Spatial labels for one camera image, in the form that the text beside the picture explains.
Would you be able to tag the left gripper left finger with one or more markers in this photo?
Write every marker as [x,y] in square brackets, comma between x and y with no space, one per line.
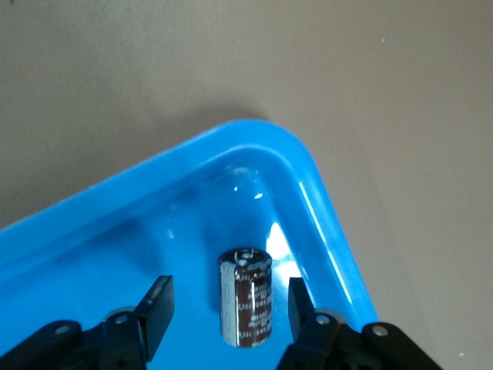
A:
[154,316]

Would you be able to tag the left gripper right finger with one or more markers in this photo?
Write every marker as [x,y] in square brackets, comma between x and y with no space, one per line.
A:
[304,327]

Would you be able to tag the dark brown cylindrical capacitor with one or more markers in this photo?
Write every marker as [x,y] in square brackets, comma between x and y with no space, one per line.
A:
[246,300]

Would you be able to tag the blue plastic tray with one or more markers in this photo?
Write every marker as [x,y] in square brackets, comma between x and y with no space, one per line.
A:
[115,250]

